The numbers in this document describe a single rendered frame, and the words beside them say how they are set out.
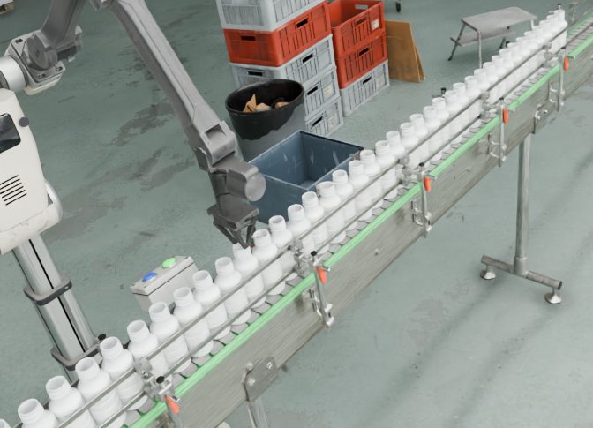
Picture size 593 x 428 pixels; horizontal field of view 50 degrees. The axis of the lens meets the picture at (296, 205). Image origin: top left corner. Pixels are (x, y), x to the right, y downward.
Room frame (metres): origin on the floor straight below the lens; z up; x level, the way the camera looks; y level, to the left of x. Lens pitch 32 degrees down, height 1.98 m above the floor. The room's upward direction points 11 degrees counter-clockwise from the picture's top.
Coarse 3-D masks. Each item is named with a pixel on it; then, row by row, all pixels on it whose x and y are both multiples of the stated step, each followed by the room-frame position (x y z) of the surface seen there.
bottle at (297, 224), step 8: (288, 208) 1.29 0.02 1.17; (296, 208) 1.30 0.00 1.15; (296, 216) 1.26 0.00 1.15; (288, 224) 1.28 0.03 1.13; (296, 224) 1.26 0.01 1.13; (304, 224) 1.26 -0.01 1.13; (296, 232) 1.25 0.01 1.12; (304, 240) 1.25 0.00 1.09; (312, 240) 1.27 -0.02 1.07; (304, 248) 1.25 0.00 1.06; (312, 248) 1.26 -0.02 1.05
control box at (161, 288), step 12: (180, 264) 1.21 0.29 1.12; (192, 264) 1.22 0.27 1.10; (156, 276) 1.18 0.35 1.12; (168, 276) 1.18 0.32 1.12; (180, 276) 1.19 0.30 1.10; (192, 276) 1.20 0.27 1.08; (132, 288) 1.18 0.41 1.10; (144, 288) 1.14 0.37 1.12; (156, 288) 1.15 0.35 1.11; (168, 288) 1.16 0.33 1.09; (192, 288) 1.19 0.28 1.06; (144, 300) 1.15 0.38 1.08; (156, 300) 1.13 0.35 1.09; (168, 300) 1.14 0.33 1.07
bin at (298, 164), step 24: (288, 144) 2.10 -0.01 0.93; (312, 144) 2.10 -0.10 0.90; (336, 144) 2.01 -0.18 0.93; (264, 168) 2.01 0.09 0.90; (288, 168) 2.09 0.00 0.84; (312, 168) 2.12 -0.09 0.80; (336, 168) 1.82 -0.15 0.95; (264, 192) 1.88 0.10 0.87; (288, 192) 1.78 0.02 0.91; (264, 216) 1.90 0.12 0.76; (288, 216) 1.80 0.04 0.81
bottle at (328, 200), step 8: (320, 184) 1.37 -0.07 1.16; (328, 184) 1.37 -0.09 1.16; (320, 192) 1.35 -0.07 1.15; (328, 192) 1.34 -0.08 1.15; (320, 200) 1.35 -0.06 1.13; (328, 200) 1.34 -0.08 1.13; (336, 200) 1.34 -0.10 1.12; (328, 208) 1.33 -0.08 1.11; (336, 216) 1.33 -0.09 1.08; (328, 224) 1.33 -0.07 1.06; (336, 224) 1.33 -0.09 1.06; (328, 232) 1.33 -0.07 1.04; (344, 232) 1.35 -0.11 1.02; (336, 240) 1.33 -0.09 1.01
